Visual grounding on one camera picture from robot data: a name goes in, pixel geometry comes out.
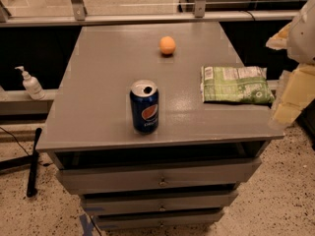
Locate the bottom grey drawer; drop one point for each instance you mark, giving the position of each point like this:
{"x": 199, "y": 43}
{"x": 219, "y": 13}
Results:
{"x": 158, "y": 219}

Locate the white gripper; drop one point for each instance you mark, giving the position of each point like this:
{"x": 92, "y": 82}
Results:
{"x": 303, "y": 36}

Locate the white pump bottle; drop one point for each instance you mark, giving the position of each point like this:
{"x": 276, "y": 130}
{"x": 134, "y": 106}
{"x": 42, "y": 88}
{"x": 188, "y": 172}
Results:
{"x": 31, "y": 84}

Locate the middle grey drawer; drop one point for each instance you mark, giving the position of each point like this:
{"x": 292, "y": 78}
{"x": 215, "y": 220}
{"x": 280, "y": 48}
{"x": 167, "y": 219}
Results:
{"x": 159, "y": 203}

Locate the black stand leg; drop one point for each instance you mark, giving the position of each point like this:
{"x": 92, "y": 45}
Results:
{"x": 31, "y": 190}

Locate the orange fruit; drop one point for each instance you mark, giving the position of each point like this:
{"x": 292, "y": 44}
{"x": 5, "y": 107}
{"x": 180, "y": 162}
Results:
{"x": 167, "y": 45}

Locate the blue floor tape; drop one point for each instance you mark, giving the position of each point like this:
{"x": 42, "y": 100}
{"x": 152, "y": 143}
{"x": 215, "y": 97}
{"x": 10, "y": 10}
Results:
{"x": 87, "y": 225}

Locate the grey drawer cabinet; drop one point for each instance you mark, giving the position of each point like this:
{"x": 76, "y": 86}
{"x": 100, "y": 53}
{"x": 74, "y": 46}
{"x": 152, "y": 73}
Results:
{"x": 131, "y": 135}

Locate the grey metal window rail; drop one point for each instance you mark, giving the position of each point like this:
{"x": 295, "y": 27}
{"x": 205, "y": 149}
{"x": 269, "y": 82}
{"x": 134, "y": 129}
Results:
{"x": 32, "y": 13}

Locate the blue pepsi can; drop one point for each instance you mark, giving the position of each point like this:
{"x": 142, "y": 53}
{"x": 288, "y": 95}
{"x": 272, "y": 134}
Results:
{"x": 144, "y": 105}

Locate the grey drawer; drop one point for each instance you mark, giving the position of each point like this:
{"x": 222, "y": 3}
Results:
{"x": 153, "y": 177}
{"x": 158, "y": 219}
{"x": 159, "y": 203}

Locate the green chip bag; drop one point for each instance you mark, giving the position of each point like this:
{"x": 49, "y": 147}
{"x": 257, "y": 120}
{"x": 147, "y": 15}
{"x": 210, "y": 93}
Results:
{"x": 236, "y": 85}

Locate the top grey drawer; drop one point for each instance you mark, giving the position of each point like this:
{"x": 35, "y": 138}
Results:
{"x": 153, "y": 177}

